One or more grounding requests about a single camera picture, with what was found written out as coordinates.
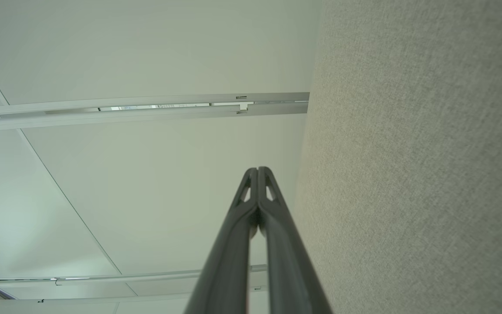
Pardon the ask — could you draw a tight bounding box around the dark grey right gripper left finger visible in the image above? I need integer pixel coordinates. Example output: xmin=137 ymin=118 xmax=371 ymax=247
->
xmin=184 ymin=167 xmax=259 ymax=314

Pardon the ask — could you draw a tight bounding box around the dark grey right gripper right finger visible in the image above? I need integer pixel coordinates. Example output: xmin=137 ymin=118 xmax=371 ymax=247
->
xmin=258 ymin=166 xmax=333 ymax=314

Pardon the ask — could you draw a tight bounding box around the grey metal partition post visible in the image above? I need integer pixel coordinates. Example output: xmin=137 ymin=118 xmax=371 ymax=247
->
xmin=0 ymin=92 xmax=310 ymax=132

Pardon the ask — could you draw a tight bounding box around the grey metal post with hinge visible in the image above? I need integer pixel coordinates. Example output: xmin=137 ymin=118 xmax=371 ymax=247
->
xmin=0 ymin=264 xmax=269 ymax=289

